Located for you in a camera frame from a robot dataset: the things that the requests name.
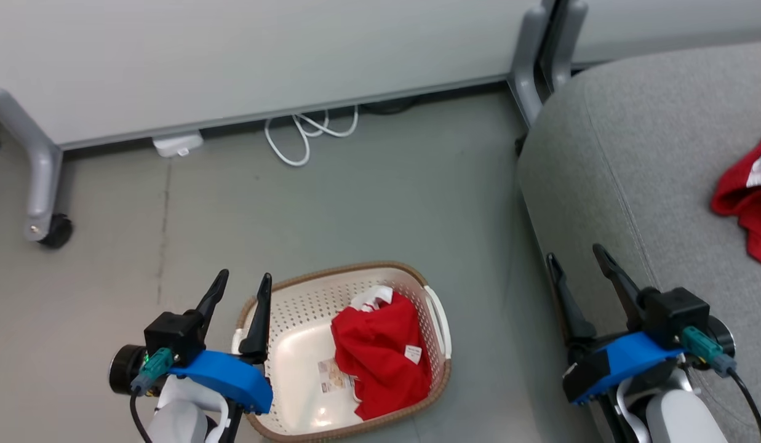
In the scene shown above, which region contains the grey fabric sofa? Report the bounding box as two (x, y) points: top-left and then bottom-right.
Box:
(516, 40), (761, 443)

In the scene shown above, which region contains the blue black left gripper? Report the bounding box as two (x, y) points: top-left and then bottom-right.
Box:
(168, 268), (274, 415)

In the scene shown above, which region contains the grey partition foot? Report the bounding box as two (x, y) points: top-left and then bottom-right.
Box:
(508, 6), (551, 127)
(543, 0), (589, 94)

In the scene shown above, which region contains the white looped power cable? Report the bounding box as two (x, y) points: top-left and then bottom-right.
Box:
(264, 105), (361, 168)

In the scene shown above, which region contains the wide white partition panel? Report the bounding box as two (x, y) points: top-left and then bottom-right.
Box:
(0, 0), (541, 150)

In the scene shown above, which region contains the red garment with white stripe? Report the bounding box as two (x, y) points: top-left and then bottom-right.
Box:
(711, 130), (761, 270)

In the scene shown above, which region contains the grey curved partition leg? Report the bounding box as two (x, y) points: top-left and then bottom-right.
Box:
(0, 86), (65, 242)

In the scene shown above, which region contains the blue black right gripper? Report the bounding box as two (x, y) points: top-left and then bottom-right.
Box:
(544, 244), (687, 405)

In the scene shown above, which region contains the teal plug camera cable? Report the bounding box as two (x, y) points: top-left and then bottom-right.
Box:
(129, 347), (174, 443)
(681, 325), (761, 443)

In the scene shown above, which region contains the white perforated laundry basket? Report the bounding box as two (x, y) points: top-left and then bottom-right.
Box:
(231, 261), (453, 442)

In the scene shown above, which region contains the left teal plug camera cable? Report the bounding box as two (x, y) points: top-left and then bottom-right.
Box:
(129, 347), (174, 443)

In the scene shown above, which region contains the black caster wheel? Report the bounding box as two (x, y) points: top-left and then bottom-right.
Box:
(39, 213), (74, 250)

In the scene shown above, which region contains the red garment with white label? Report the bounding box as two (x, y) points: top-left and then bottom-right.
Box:
(330, 285), (434, 421)

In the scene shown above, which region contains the right teal plug camera cable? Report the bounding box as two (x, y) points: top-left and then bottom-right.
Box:
(681, 325), (761, 443)

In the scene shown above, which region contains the narrow white partition panel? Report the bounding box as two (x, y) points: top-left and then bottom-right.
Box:
(570, 0), (761, 66)

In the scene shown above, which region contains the white power adapter box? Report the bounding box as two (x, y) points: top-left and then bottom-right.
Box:
(151, 130), (205, 159)

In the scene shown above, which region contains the black floor cable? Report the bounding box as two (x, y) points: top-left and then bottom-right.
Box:
(361, 95), (419, 116)

